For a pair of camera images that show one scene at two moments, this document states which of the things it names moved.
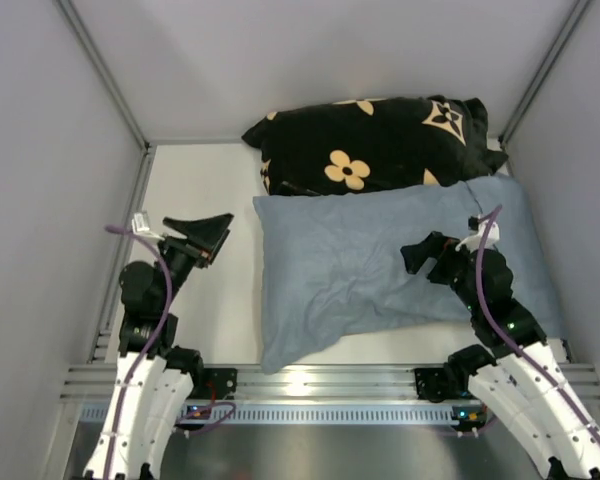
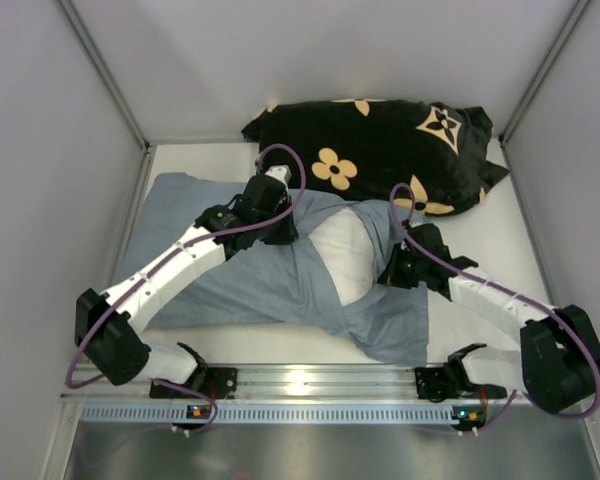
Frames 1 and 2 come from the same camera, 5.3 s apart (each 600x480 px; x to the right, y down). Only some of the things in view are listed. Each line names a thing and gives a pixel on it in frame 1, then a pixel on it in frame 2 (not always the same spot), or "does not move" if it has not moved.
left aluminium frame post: (106, 72) does not move
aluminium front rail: (317, 382) does not move
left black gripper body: (198, 250) -> (282, 228)
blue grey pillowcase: (334, 265) -> (279, 282)
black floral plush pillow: (364, 145) does not move
